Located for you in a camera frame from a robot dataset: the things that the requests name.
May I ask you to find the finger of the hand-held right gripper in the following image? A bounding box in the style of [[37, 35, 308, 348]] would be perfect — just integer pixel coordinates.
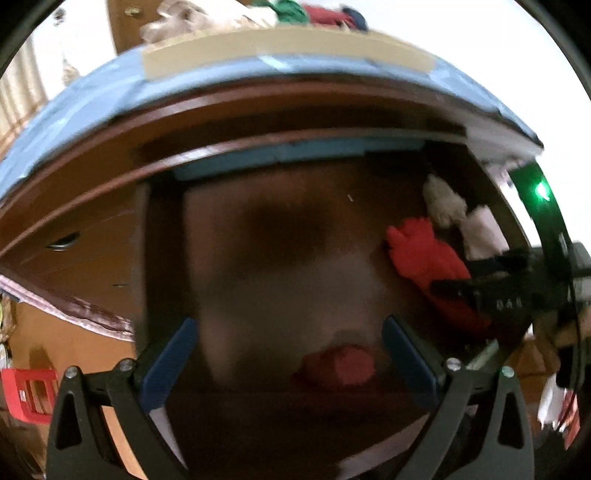
[[464, 248, 534, 280], [428, 276, 534, 344]]

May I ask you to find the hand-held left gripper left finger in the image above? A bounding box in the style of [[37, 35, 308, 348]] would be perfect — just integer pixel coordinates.
[[46, 316, 200, 480]]

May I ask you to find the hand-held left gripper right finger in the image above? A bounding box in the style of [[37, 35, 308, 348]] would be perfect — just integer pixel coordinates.
[[381, 314, 536, 480]]

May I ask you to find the dark blue underwear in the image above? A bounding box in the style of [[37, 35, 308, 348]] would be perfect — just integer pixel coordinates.
[[342, 7, 369, 32]]

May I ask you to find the green underwear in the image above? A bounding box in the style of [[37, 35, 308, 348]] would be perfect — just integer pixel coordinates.
[[270, 0, 309, 23]]

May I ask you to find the beige ribbed underwear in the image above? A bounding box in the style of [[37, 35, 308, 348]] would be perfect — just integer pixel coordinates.
[[139, 0, 278, 43]]

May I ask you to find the pink satin cloth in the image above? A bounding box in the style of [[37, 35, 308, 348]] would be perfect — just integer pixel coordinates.
[[0, 274, 136, 341]]

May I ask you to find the red plastic stool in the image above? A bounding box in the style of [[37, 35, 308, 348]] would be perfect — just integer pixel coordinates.
[[0, 367, 58, 425]]

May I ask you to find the blue plaid tablecloth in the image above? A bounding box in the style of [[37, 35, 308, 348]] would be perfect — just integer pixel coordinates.
[[0, 46, 544, 206]]

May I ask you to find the beige patterned curtain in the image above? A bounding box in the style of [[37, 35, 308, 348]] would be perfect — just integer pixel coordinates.
[[0, 34, 51, 148]]

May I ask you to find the wooden door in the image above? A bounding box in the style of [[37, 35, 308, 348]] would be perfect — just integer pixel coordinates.
[[107, 0, 155, 52]]

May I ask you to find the metal drawer handle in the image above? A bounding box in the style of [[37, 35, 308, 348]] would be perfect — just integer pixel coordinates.
[[46, 233, 80, 252]]

